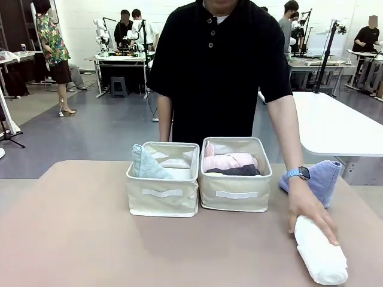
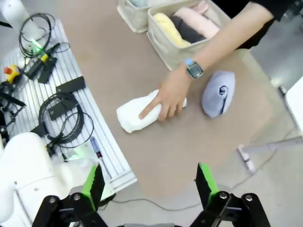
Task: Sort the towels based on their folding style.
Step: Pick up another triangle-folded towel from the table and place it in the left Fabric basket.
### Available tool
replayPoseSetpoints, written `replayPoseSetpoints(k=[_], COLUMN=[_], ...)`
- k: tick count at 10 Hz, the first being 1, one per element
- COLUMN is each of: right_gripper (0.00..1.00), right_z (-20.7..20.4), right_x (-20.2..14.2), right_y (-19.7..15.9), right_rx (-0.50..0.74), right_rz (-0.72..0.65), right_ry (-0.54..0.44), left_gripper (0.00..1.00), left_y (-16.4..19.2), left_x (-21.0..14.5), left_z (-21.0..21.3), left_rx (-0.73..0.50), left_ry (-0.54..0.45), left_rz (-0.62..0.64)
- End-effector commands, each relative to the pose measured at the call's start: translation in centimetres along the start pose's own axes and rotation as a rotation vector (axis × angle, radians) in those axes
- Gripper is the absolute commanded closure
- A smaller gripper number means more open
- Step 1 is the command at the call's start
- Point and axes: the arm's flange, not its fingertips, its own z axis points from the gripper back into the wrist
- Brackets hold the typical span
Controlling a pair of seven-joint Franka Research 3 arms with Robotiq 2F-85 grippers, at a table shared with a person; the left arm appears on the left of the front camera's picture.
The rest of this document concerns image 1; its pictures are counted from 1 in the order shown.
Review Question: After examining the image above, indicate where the person's left hand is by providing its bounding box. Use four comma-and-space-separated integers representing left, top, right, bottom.
287, 178, 341, 247

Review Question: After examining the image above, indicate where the lavender towel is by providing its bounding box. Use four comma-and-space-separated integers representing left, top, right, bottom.
278, 160, 343, 209

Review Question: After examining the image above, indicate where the white towel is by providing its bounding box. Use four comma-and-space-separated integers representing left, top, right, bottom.
293, 215, 349, 286

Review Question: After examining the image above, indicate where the dark grey towel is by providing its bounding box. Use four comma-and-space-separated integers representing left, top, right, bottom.
206, 164, 262, 177

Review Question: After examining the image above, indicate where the pink towel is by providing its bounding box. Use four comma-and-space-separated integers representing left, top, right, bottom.
202, 142, 259, 174

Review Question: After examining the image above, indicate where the light blue towel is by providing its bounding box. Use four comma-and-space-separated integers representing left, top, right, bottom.
132, 143, 176, 181

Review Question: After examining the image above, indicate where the person's left forearm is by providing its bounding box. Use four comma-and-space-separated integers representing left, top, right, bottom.
267, 94, 311, 172

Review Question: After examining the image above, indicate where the blue band smartwatch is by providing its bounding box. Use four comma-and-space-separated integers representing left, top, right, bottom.
285, 166, 312, 182

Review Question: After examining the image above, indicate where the cream fabric bin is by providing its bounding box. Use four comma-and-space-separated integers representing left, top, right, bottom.
198, 136, 273, 213
125, 141, 200, 218

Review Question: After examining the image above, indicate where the white side table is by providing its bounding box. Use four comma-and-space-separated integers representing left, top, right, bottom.
257, 91, 383, 158

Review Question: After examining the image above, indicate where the long white background table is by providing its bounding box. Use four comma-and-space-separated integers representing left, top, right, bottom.
286, 56, 357, 99

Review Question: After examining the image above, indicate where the black tripod pole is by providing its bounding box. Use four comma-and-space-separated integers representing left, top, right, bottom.
312, 19, 348, 95

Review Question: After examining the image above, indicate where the person in black polo shirt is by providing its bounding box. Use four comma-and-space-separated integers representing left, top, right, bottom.
145, 0, 293, 148

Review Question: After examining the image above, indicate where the standing person in grey shirt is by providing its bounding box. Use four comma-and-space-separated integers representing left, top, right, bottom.
278, 0, 300, 62

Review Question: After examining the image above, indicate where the seated person in black shirt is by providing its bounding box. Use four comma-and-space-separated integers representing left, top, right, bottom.
352, 15, 381, 54

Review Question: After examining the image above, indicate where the grey plastic stool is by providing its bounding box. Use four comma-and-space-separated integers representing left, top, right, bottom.
110, 77, 130, 99

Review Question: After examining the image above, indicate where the white background workbench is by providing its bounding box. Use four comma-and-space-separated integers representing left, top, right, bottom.
84, 51, 156, 100

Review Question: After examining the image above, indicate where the background person in white shirt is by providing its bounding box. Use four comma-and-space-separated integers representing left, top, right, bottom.
131, 8, 160, 46

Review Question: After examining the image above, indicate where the background person in black top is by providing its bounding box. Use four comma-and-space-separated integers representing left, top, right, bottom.
113, 9, 134, 51

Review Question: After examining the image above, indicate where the person in floral shirt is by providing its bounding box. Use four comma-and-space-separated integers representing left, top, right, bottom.
31, 0, 78, 117

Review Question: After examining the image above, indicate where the black floor tripod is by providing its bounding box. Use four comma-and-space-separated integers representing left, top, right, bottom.
0, 127, 26, 149

